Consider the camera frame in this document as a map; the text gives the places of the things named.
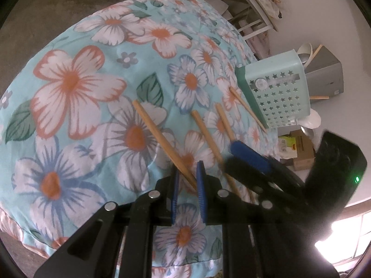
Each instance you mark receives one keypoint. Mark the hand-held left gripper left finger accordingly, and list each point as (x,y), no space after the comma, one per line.
(174,197)

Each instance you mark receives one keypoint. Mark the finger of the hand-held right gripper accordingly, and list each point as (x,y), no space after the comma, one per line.
(246,176)
(249,156)

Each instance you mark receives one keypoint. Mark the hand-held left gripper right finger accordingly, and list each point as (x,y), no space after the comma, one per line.
(201,191)

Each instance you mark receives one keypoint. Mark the white plastic spoon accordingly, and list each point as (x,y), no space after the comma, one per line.
(305,49)
(312,120)

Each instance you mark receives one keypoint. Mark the green plastic utensil basket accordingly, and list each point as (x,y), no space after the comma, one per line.
(278,92)

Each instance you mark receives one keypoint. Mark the white printed sack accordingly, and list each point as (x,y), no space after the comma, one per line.
(287,147)

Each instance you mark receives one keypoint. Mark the cardboard box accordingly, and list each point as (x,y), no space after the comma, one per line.
(303,150)

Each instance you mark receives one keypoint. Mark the grey refrigerator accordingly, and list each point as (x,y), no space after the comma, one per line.
(324,75)

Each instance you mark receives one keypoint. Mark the floral blue blanket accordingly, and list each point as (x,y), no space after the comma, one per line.
(87,107)

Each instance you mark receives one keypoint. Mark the white metal table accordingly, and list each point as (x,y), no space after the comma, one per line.
(255,3)

